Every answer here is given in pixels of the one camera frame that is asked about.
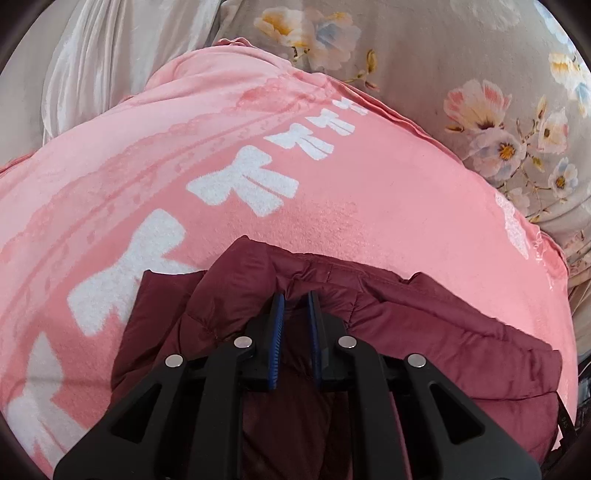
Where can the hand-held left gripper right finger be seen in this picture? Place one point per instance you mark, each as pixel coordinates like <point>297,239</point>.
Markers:
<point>316,341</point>

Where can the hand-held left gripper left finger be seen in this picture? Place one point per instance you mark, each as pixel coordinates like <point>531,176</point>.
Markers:
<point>275,341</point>

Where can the maroon puffer jacket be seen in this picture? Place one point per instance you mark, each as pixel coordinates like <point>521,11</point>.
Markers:
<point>415,323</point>

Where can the pink blanket with white bows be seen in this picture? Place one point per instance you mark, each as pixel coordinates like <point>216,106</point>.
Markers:
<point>323,207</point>

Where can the grey floral bed sheet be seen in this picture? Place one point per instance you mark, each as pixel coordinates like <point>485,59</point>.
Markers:
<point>415,55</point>

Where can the white satin curtain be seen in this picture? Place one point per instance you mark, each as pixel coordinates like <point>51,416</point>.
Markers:
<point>92,60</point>

